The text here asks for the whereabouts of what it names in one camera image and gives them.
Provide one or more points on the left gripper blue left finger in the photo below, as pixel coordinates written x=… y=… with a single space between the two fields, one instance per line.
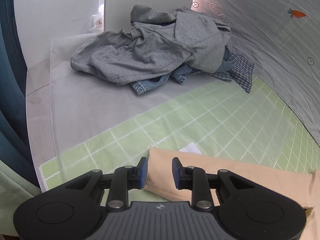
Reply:
x=122 y=181

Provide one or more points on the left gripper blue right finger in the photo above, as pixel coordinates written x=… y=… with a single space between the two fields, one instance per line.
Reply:
x=194 y=179

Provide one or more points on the beige long-sleeve shirt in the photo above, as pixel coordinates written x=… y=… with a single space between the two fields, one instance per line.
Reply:
x=301 y=187

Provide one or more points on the white paper label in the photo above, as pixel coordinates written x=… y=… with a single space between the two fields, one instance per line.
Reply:
x=191 y=148

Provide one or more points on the green grid cutting mat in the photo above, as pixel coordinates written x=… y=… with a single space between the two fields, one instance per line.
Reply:
x=200 y=129

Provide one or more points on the blue denim jeans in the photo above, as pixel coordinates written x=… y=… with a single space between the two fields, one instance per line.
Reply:
x=180 y=75

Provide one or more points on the blue plaid checked shirt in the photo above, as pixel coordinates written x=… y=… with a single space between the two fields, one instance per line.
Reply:
x=241 y=71

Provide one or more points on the grey hoodie sweatshirt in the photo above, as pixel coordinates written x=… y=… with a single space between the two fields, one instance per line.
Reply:
x=158 y=43

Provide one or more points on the small clear plastic packet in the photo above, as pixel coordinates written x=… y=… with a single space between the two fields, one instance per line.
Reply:
x=96 y=24

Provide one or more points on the grey carrot-print backdrop sheet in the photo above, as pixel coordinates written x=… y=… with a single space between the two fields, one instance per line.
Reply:
x=282 y=38

